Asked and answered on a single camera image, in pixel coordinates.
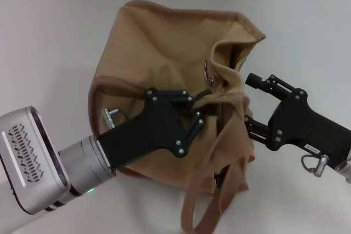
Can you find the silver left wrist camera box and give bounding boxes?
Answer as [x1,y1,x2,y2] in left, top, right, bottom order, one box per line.
[0,106,71,215]

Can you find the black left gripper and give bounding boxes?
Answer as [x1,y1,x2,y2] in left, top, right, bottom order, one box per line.
[95,88,212,169]

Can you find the left gripper cable with connector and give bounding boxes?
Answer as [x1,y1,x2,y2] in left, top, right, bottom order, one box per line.
[101,108,130,131]

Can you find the right gripper cable with connector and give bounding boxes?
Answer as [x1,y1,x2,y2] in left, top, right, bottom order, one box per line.
[299,152,330,178]

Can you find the khaki canvas food bag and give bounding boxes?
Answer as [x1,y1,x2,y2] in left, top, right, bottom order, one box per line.
[87,0,267,234]

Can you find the gripper cable with connector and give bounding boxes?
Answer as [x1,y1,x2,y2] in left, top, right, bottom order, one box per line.
[101,108,130,131]
[299,152,330,178]

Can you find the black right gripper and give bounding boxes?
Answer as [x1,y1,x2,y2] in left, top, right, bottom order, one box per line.
[244,72,351,169]

